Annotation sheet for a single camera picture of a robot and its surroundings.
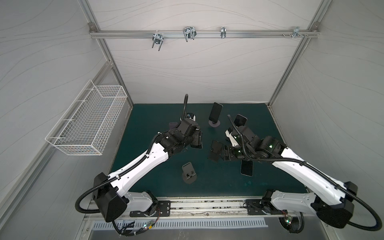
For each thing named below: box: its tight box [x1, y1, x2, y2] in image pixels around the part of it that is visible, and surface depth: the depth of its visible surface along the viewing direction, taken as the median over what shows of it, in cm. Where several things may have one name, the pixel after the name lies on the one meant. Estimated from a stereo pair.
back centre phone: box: [209, 102, 224, 123], surface depth 101 cm
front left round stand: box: [182, 162, 197, 184], surface depth 81 cm
